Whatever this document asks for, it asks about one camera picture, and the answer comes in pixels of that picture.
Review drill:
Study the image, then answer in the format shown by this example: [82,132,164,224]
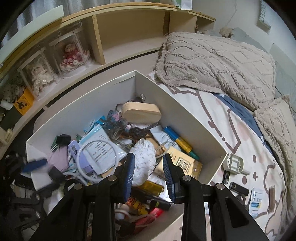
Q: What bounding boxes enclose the beige plastic handheld gadget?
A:
[222,153,251,175]

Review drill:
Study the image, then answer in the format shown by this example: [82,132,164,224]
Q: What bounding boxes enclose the dark hair tie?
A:
[128,127,149,140]

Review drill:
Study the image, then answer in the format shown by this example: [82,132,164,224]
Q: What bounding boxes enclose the cream plush toy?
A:
[2,79,23,102]

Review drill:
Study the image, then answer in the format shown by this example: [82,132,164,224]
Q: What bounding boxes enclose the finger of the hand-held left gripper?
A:
[37,166,67,197]
[21,159,48,173]

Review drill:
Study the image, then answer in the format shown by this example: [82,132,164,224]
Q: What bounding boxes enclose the clear display case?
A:
[49,28,94,78]
[17,47,60,101]

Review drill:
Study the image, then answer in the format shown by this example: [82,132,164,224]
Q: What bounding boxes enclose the white flat box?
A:
[1,16,64,62]

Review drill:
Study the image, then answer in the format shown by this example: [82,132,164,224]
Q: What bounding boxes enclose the printed cartoon bedsheet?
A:
[148,71,289,241]

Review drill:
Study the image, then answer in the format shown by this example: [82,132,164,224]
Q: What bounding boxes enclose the navy blue blanket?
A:
[211,93,273,153]

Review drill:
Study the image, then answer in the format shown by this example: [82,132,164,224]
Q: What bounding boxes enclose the red small item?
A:
[148,207,165,220]

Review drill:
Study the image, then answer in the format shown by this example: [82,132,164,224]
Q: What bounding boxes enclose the wooden bedside shelf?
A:
[0,2,216,153]

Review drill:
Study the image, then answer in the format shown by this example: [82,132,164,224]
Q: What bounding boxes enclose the red dress doll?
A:
[60,44,89,72]

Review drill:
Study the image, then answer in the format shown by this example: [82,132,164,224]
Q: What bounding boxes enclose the blue yellow marker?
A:
[164,126,201,161]

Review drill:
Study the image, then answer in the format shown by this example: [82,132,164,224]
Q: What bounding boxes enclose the light grey headboard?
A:
[269,43,296,70]

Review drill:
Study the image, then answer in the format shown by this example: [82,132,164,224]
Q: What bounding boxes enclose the yellow cardboard box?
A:
[159,146,203,179]

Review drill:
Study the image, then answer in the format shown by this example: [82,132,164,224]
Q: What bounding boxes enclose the black rectangular case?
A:
[229,182,250,195]

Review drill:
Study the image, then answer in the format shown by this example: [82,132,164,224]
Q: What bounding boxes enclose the beige tufted blanket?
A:
[155,31,277,111]

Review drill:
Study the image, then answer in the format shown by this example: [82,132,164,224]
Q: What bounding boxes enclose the gold metallic tube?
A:
[138,181,165,197]

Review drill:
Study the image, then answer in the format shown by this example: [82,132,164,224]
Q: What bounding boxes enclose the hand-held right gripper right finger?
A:
[162,153,270,241]

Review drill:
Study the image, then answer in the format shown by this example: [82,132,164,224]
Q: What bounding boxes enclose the white crumpled plastic bag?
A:
[132,138,157,187]

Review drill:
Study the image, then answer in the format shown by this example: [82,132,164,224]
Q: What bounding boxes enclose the silver scissors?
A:
[111,118,130,144]

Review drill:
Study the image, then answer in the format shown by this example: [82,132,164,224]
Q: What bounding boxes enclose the white coiled cable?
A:
[76,138,121,184]

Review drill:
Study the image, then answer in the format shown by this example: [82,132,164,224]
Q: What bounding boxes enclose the beige plush toy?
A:
[219,27,233,38]

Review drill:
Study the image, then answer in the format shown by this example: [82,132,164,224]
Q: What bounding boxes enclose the yellow black box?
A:
[13,88,35,116]

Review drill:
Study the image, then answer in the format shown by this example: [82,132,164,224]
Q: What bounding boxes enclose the grey pillow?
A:
[231,27,273,54]

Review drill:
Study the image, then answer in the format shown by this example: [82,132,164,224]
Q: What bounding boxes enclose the white paper slip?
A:
[149,126,172,149]

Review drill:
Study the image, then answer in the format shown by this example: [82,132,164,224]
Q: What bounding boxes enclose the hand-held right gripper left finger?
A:
[30,153,136,241]

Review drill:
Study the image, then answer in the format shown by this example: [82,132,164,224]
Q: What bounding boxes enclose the beige oval glasses case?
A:
[121,101,162,126]

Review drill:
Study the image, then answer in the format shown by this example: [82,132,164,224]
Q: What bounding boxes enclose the clear printed packet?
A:
[83,126,121,173]

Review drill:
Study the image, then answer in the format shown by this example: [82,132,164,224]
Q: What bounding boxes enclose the white hanging wall pouch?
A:
[259,0,271,29]

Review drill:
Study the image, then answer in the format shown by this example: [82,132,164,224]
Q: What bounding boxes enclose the grey curtain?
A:
[14,0,162,30]

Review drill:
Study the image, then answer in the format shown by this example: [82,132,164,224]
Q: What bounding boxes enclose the cream dress doll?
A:
[25,62,55,95]

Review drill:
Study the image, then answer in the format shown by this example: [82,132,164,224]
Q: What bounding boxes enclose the small black plug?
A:
[51,134,71,151]

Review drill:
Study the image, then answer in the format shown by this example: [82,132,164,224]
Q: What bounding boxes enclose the black marker pen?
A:
[131,186,173,210]

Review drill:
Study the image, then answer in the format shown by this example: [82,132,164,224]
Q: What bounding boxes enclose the orange black pack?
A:
[126,197,151,215]

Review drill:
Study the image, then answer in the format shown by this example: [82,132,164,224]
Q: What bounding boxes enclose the purple white charger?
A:
[68,139,80,163]

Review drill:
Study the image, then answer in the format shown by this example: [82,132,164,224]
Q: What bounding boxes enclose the clear shiny cylinder tube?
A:
[250,187,266,219]

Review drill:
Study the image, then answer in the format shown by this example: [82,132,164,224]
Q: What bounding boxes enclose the teal edged packet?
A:
[83,115,107,139]

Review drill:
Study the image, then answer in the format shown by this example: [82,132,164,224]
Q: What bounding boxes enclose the lavender pouch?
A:
[47,147,70,172]

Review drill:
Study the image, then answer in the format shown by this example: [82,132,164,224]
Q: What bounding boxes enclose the white storage box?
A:
[25,70,228,235]

